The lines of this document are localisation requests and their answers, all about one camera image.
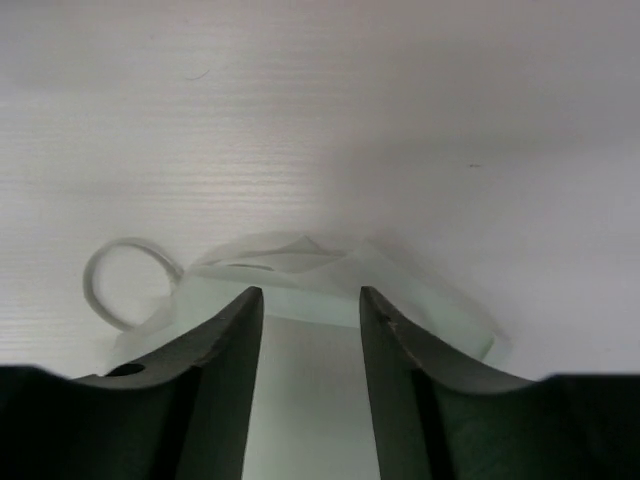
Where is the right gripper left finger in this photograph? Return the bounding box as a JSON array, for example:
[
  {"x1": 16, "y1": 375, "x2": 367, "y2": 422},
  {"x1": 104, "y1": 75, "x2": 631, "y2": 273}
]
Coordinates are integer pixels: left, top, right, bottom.
[{"x1": 1, "y1": 287, "x2": 264, "y2": 479}]

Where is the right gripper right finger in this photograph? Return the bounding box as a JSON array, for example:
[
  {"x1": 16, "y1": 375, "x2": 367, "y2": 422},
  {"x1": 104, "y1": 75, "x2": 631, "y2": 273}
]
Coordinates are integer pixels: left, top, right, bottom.
[{"x1": 359, "y1": 287, "x2": 639, "y2": 479}]

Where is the white bra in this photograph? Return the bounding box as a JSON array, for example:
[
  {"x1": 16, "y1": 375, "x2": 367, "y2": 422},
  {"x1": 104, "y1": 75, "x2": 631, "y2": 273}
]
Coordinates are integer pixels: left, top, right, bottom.
[{"x1": 82, "y1": 232, "x2": 516, "y2": 480}]

